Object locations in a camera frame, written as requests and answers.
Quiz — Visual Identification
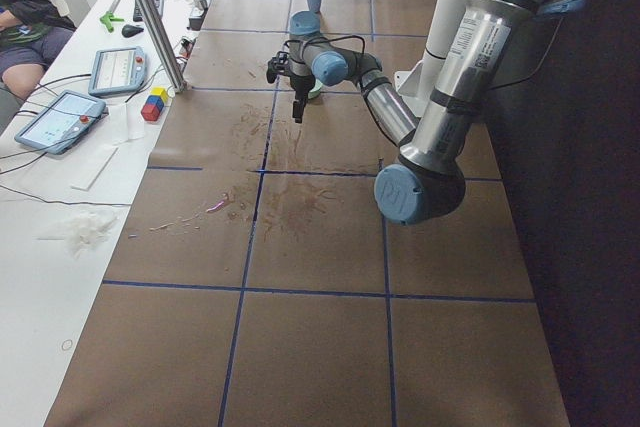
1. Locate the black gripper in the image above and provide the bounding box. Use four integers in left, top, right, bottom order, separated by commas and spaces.
289, 64, 313, 123

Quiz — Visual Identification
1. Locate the light green bowl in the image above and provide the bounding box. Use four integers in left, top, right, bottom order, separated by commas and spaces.
308, 80, 323, 100

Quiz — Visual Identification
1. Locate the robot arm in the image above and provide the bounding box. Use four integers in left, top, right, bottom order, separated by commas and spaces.
267, 0, 586, 225

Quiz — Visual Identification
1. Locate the silver metal cup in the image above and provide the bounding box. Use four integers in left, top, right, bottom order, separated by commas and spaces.
193, 0, 208, 11

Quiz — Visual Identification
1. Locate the yellow block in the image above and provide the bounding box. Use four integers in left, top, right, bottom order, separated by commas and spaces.
150, 87, 169, 104

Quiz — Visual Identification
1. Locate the red block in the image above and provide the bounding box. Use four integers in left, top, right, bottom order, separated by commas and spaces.
140, 95, 165, 122

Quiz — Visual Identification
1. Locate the far teach pendant tablet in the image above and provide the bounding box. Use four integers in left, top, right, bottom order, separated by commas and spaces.
88, 46, 147, 98

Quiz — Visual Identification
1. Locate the teach pendant tablet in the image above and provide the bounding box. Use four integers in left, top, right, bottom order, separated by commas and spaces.
88, 46, 147, 98
14, 90, 106, 155

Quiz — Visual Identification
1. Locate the black computer mouse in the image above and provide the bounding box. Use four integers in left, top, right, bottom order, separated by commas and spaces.
121, 24, 144, 39

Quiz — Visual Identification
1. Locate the green plastic tool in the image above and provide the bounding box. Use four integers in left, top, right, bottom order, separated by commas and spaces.
100, 11, 124, 33

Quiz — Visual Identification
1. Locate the white flat board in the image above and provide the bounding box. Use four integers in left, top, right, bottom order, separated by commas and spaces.
69, 145, 118, 191

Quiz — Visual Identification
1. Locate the near teach pendant tablet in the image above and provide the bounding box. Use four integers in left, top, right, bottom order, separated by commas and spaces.
14, 90, 106, 155

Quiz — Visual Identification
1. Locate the crumpled white tissue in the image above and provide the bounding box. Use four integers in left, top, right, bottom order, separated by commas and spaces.
36, 208, 118, 258

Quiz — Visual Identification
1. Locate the seated person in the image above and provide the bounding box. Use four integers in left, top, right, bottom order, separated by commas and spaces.
1, 0, 76, 100

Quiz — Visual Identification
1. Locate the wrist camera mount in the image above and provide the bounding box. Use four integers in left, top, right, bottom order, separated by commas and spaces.
266, 51, 291, 84

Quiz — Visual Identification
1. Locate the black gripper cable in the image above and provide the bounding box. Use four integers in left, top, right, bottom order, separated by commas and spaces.
282, 34, 366, 66

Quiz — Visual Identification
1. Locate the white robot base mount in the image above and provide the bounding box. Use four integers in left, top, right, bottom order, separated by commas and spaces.
395, 0, 465, 117

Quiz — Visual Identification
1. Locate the aluminium frame post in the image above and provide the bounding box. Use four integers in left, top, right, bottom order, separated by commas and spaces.
136, 0, 186, 93

